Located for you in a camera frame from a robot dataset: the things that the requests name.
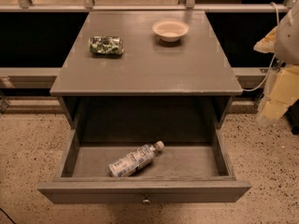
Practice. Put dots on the grey metal railing frame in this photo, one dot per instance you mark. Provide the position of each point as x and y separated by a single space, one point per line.
30 77

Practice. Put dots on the clear plastic water bottle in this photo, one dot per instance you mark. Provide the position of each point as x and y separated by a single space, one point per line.
135 160

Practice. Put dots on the white paper bowl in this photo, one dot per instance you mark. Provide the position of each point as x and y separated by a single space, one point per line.
170 30

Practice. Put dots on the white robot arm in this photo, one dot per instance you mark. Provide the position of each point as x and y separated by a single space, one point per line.
287 39

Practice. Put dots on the grey drawer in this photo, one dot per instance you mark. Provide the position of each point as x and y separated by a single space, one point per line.
193 168

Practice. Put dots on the grey wooden cabinet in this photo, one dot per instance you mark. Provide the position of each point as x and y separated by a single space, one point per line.
196 65

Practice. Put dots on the round metal drawer knob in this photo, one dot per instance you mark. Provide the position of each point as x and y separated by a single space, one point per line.
146 199

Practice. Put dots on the green crushed soda can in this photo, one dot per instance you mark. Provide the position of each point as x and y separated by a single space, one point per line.
106 45

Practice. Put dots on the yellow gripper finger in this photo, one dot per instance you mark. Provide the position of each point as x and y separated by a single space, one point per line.
267 44
281 91

